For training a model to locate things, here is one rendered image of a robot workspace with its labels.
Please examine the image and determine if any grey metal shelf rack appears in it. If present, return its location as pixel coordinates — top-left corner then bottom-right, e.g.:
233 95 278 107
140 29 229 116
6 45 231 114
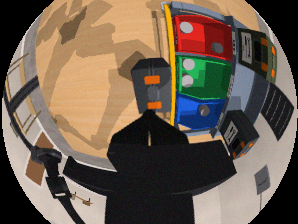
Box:
161 1 270 139

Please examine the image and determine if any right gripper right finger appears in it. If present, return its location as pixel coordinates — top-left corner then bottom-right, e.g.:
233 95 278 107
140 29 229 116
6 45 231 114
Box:
149 109 189 145

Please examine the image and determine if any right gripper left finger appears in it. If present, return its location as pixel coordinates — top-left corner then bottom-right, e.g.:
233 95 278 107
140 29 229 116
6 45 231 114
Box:
109 109 150 146

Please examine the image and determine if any yellow bar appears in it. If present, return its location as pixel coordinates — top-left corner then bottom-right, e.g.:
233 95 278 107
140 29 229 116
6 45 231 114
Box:
164 5 175 126

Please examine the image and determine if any green open bin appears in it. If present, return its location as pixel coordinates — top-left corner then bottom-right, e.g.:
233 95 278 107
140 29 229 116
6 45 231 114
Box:
176 55 232 99

